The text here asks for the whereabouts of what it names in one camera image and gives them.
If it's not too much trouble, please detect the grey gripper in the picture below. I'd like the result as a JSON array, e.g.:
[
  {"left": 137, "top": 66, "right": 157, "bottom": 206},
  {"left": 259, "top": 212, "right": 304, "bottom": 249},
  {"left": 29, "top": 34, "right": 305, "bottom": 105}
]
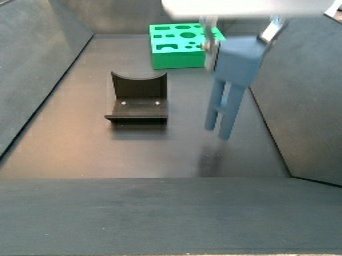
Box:
[{"left": 161, "top": 0, "right": 335, "bottom": 72}]

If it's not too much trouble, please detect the blue three prong object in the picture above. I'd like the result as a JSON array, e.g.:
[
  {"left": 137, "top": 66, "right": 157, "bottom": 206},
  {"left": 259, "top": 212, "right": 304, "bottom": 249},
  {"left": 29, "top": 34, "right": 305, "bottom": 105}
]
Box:
[{"left": 204, "top": 36, "right": 267, "bottom": 140}]

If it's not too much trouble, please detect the green shape sorting board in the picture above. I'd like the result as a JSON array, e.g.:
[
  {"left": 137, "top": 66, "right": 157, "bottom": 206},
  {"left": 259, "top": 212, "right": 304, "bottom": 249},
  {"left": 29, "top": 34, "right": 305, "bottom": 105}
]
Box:
[{"left": 148, "top": 22, "right": 227, "bottom": 70}]

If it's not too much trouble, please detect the black curved holder bracket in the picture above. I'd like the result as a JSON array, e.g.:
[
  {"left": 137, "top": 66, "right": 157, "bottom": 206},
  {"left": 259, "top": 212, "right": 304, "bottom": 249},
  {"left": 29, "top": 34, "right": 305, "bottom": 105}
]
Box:
[{"left": 104, "top": 72, "right": 168, "bottom": 122}]

